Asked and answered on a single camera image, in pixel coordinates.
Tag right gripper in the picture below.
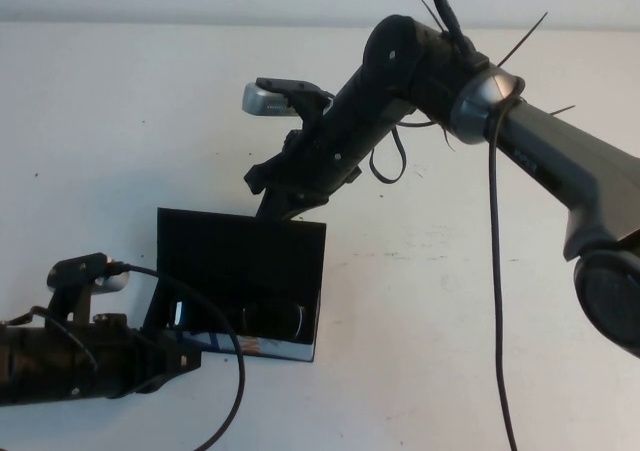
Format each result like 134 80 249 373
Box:
244 129 331 221

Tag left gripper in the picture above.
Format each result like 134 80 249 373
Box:
94 312 203 400

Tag black glasses case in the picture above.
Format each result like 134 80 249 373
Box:
142 207 328 363

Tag black framed glasses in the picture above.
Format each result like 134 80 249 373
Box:
169 298 309 342

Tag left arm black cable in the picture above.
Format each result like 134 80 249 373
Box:
107 262 247 451

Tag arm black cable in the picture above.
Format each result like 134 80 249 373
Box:
107 262 247 451
369 78 521 451

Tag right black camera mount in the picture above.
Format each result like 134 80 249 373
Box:
287 89 336 137

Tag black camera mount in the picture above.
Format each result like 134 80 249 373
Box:
49 269 102 325
287 89 336 137

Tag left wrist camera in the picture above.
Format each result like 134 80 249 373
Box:
46 253 132 295

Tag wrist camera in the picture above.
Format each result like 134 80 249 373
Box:
241 77 334 120
46 253 132 295

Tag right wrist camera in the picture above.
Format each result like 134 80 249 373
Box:
241 77 334 120

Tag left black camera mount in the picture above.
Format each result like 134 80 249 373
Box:
49 269 102 325

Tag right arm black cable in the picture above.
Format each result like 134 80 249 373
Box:
369 78 521 451

